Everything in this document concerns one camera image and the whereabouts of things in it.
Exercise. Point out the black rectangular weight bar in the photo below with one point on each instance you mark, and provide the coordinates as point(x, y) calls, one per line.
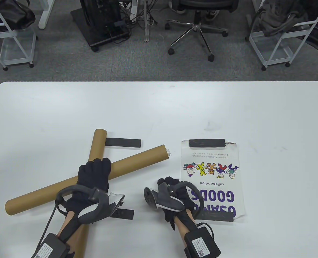
point(124, 214)
point(124, 142)
point(218, 217)
point(207, 143)

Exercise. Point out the black office chair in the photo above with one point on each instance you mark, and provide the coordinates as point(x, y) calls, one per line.
point(195, 25)

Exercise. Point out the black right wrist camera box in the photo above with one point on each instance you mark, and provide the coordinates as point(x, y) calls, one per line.
point(202, 243)

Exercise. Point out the black bag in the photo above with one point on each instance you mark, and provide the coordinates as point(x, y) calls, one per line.
point(8, 16)

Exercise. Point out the grey backpack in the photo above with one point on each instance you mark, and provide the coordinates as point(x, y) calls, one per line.
point(279, 16)

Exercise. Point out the grey hand controller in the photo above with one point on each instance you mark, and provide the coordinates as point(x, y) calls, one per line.
point(94, 212)
point(167, 200)

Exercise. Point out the brown cardboard mailing tube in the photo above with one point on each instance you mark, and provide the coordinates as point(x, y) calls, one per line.
point(40, 196)
point(97, 142)

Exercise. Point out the black wheeled equipment stand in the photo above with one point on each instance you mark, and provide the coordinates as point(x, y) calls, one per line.
point(94, 29)

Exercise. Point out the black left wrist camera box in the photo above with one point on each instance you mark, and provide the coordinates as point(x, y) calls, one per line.
point(50, 248)

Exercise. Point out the white cartoon figures poster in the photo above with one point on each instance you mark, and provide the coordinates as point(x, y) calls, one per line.
point(215, 156)

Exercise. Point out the white wheeled cart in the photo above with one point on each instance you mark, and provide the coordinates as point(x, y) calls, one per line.
point(271, 51)
point(16, 51)

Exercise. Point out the colourful cartoon faces poster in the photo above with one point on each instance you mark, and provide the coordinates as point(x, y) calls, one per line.
point(168, 152)

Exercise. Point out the person's left hand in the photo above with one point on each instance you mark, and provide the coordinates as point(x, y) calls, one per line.
point(94, 173)

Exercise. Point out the person's right hand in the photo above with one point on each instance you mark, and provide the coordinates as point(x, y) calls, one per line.
point(187, 199)

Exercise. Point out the white desk leg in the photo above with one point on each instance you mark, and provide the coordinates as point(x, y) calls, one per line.
point(44, 18)
point(147, 32)

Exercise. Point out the person's right forearm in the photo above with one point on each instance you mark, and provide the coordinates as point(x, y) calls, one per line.
point(185, 223)

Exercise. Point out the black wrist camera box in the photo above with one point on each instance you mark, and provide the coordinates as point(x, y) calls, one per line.
point(50, 248)
point(202, 243)

